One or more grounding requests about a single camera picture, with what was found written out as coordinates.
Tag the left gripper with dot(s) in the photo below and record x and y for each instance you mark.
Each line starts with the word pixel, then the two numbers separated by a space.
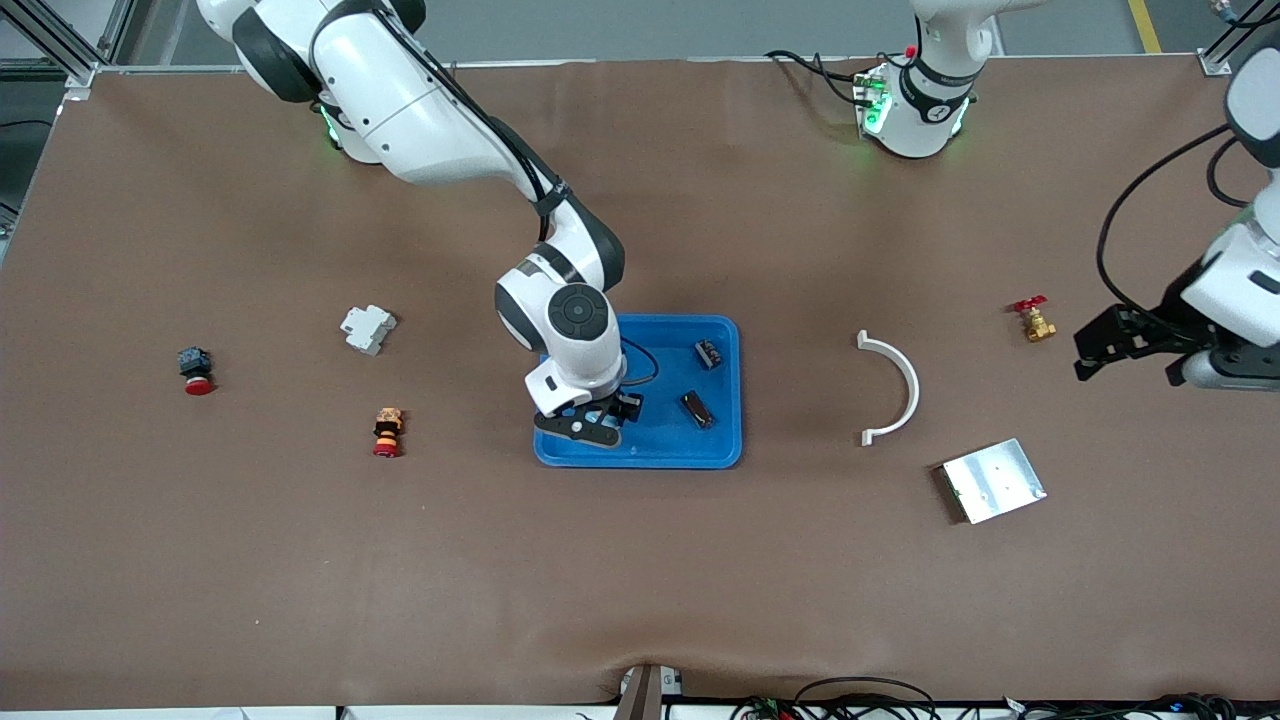
pixel 1163 322

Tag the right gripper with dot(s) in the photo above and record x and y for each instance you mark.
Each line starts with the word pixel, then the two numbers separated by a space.
pixel 626 405

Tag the long brown capacitor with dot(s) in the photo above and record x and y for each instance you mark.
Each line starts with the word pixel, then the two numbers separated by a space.
pixel 697 409

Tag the short black printed capacitor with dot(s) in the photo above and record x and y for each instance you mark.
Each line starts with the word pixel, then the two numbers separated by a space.
pixel 708 354

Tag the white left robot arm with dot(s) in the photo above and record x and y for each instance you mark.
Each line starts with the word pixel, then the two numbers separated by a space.
pixel 930 100

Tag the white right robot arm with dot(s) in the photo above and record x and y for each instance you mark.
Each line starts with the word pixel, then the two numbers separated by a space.
pixel 420 110

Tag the blue plastic tray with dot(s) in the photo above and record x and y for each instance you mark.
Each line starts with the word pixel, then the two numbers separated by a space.
pixel 660 440

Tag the brown table mat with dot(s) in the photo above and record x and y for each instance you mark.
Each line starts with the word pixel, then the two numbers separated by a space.
pixel 640 560

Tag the silver metal plate box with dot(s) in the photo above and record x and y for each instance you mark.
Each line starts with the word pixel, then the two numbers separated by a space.
pixel 995 482

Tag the orange striped emergency stop button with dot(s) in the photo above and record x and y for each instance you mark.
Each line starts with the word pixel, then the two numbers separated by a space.
pixel 388 432

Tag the white circuit breaker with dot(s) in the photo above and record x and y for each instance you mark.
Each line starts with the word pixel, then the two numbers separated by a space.
pixel 368 330

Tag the red mushroom push button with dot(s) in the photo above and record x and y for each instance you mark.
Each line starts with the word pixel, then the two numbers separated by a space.
pixel 196 368

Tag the aluminium frame beam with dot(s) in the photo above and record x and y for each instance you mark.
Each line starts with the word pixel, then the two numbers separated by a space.
pixel 80 88
pixel 1215 62

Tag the brown camera mount post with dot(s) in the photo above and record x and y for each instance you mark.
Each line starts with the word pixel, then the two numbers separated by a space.
pixel 642 695

